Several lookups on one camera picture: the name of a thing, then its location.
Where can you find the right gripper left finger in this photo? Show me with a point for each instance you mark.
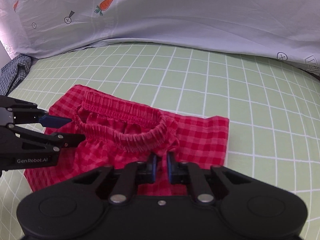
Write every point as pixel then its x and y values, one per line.
pixel 130 177

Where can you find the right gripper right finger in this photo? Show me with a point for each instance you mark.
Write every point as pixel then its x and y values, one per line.
pixel 192 176

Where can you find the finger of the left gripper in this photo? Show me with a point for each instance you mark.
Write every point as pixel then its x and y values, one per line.
pixel 53 121
pixel 35 141

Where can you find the white rounded board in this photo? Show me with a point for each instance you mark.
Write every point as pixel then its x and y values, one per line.
pixel 4 56

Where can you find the grey carrot print sheet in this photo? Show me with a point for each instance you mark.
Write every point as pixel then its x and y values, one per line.
pixel 286 30

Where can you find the red checked shorts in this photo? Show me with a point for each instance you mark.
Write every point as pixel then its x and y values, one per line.
pixel 119 132

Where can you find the blue plaid garment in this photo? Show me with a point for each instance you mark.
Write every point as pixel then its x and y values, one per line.
pixel 14 72

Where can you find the green grid mat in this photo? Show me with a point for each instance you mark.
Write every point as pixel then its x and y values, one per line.
pixel 273 107

